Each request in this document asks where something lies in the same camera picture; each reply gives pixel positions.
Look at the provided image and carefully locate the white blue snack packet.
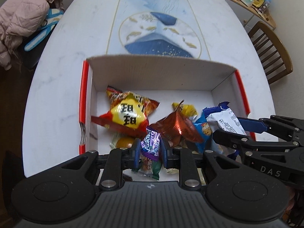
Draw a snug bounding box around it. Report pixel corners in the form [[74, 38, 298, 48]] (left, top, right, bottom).
[[203, 101, 246, 135]]

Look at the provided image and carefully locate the clear red candy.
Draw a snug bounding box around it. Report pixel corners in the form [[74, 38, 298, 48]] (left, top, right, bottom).
[[138, 155, 153, 177]]

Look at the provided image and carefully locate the cream patterned snack packet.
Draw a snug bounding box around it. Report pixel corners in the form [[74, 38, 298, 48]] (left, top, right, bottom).
[[166, 147, 201, 190]]

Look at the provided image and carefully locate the white cardboard box red trim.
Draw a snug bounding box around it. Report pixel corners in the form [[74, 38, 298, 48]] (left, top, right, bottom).
[[78, 53, 257, 186]]

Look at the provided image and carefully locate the small yellow snack packet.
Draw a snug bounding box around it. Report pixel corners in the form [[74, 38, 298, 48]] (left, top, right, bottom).
[[172, 102, 198, 120]]

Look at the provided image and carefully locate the brown foil snack bag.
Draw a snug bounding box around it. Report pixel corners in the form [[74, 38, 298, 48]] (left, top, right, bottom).
[[149, 100, 203, 147]]

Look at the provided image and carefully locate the purple candy wrapper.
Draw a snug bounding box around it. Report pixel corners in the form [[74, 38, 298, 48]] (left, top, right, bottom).
[[141, 127, 161, 161]]

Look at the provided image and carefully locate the blue white bag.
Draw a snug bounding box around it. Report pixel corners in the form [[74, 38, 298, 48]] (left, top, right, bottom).
[[24, 8, 64, 51]]

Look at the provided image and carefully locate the person's right hand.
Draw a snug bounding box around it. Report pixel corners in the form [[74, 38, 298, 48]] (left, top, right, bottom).
[[282, 186, 295, 221]]

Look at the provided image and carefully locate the green snack bar wrapper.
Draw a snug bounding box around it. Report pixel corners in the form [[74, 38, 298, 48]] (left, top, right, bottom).
[[132, 160, 162, 181]]

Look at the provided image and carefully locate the orange egg yolk pastry packet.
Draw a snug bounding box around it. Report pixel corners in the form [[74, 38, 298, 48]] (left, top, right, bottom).
[[110, 132, 135, 149]]

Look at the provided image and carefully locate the wooden side cabinet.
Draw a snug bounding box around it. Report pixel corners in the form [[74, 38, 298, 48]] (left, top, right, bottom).
[[226, 0, 276, 30]]

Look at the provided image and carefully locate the wooden chair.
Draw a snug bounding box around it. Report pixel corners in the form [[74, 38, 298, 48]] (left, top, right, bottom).
[[248, 21, 293, 84]]

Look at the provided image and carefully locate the pink puffer jacket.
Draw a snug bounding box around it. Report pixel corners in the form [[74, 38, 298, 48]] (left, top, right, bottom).
[[1, 0, 64, 70]]

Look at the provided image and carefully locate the red yellow chip bag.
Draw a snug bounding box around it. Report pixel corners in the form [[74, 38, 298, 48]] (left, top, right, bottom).
[[91, 86, 159, 139]]

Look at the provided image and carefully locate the blue cookie packet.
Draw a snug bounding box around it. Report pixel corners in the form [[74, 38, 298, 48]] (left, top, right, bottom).
[[193, 112, 224, 154]]

